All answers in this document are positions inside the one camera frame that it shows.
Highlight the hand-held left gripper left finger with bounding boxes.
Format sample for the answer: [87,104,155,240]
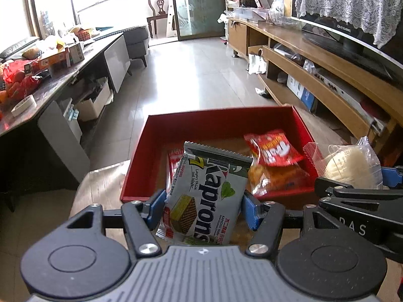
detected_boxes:
[67,190,167,256]

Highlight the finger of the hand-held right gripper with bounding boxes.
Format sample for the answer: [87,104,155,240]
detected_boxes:
[381,167,403,191]
[315,177,403,201]

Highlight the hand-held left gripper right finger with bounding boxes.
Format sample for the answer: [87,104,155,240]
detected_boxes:
[241,192,318,257]

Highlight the round white cake clear wrapper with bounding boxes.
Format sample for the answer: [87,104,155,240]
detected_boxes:
[303,136,383,189]

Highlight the slim red snack packet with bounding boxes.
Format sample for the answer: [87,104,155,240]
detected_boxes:
[156,149,188,241]

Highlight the grey wafer packet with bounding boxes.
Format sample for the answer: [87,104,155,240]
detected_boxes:
[164,141,253,246]

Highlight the red snack packet white characters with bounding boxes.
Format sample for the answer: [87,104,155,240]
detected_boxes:
[243,128,305,167]

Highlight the red cardboard box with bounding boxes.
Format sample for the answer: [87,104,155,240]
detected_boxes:
[120,105,318,203]

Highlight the white media player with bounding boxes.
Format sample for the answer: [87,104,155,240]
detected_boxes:
[315,69,385,133]

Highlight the blue and white box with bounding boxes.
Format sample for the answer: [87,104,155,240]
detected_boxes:
[286,75,315,112]

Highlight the white bin with blue label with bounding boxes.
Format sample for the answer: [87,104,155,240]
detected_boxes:
[59,97,83,142]

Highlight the white storage box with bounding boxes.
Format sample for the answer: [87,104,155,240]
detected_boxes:
[74,82,112,122]

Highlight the black television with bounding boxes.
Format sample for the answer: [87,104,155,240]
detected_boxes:
[291,0,403,79]

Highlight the white plastic bag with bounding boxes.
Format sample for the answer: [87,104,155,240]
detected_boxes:
[248,53,268,74]

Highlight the dark coffee table white panels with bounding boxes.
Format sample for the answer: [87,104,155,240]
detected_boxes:
[0,33,131,202]

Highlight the white shallow dish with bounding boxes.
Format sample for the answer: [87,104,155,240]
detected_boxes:
[11,96,37,115]

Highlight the grey sofa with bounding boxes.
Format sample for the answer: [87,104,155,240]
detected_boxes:
[123,24,150,68]

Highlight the small grey green carton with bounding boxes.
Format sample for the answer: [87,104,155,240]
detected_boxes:
[67,42,85,67]

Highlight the wooden television cabinet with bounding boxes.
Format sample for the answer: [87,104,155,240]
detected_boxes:
[227,17,403,164]

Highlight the orange flat carton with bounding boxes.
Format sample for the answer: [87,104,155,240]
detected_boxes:
[39,52,70,71]

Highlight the clear plastic bags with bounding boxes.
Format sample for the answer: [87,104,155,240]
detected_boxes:
[269,0,303,27]

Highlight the orange basket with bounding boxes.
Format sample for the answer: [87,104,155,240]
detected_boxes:
[77,27,95,41]

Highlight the red plastic bag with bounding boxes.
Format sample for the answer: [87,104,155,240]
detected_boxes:
[0,60,41,104]

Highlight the dark wooden chair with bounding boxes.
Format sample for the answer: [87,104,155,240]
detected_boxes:
[147,0,172,38]

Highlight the white leaning board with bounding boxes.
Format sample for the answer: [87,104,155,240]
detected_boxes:
[165,0,180,38]

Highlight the white lace cloth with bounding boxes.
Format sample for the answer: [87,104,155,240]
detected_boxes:
[294,0,403,49]

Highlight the glass sliding door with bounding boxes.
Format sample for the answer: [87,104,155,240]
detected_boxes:
[170,0,227,41]

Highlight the dark leather sofa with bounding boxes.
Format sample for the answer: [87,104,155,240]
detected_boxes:
[0,36,40,60]

